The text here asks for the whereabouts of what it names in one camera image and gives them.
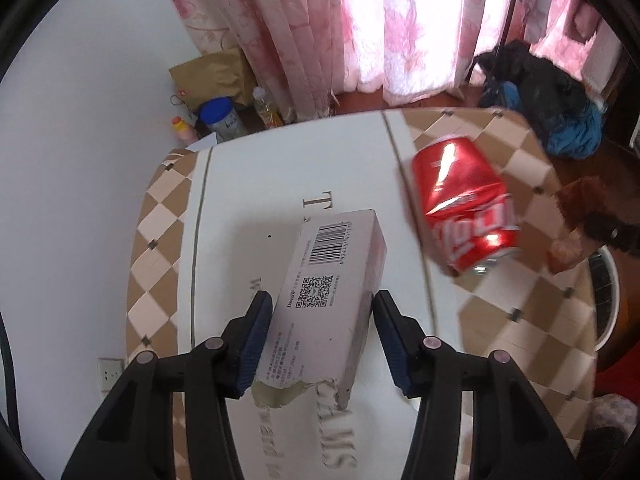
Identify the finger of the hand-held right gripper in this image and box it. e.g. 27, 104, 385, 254
582, 209, 640, 255

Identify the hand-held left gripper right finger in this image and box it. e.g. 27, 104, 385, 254
372, 290, 585, 480

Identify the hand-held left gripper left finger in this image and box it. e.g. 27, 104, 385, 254
60, 290, 274, 480

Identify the brown wrapper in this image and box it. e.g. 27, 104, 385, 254
556, 176, 609, 235

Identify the white rimmed trash bin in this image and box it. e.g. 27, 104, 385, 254
582, 244, 622, 352

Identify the torn white cardboard box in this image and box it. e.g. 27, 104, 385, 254
251, 208, 389, 409

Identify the blue garment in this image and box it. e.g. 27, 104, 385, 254
492, 81, 604, 161

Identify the dented red soda can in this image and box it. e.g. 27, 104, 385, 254
409, 135, 524, 277

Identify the black garment pile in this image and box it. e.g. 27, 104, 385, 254
472, 39, 592, 137

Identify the white fluffy cloth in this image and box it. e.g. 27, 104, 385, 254
592, 392, 640, 433

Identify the white paper box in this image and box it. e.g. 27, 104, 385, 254
187, 131, 225, 155

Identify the orange capped bottle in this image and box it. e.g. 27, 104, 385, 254
171, 116, 199, 147

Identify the blue lidded tin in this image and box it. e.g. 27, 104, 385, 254
196, 97, 249, 142

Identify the clear plastic bottle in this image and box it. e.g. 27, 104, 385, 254
251, 86, 284, 129

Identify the small light garment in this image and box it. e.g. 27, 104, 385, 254
517, 0, 556, 43

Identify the black metal clothes rack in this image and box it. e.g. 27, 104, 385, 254
467, 0, 523, 88

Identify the brown paper bag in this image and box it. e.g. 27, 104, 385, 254
168, 47, 259, 112

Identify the pink floral curtain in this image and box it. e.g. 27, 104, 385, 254
155, 0, 623, 121

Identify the white wall socket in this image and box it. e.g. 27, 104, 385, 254
97, 357, 125, 394

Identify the black cable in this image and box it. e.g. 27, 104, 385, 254
0, 310, 23, 443

